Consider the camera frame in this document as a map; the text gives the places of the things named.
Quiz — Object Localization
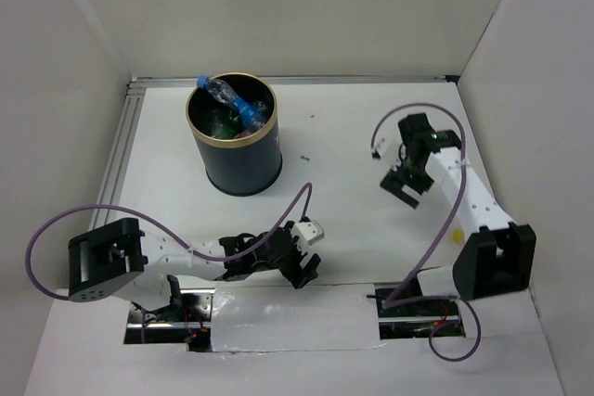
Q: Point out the small orange yellow-capped bottle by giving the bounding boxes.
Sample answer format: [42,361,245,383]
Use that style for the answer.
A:
[453,229,465,245]

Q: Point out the green plastic bottle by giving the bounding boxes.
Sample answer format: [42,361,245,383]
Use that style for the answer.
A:
[201,109,243,140]

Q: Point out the blue-label clear bottle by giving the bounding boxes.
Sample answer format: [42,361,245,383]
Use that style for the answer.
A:
[197,75,266,133]

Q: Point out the large clear crushed bottle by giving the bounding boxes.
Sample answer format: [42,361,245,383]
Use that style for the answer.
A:
[252,99,272,120]

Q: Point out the red-label clear water bottle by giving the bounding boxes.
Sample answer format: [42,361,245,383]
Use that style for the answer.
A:
[232,129,253,139]

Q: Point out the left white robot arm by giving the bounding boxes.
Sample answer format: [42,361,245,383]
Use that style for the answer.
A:
[68,218,324,321]

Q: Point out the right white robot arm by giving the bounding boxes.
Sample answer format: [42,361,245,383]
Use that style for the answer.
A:
[378,113,536,314]

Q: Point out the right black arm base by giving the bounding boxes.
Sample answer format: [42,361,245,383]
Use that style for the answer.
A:
[368,287,465,340]

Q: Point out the dark cylindrical bin gold rim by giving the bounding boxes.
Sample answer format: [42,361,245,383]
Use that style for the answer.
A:
[186,72,283,197]

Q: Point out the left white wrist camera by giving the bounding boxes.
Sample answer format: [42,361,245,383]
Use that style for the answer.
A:
[291,220,325,253]

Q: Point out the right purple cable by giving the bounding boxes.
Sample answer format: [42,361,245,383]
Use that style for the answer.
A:
[370,102,481,363]

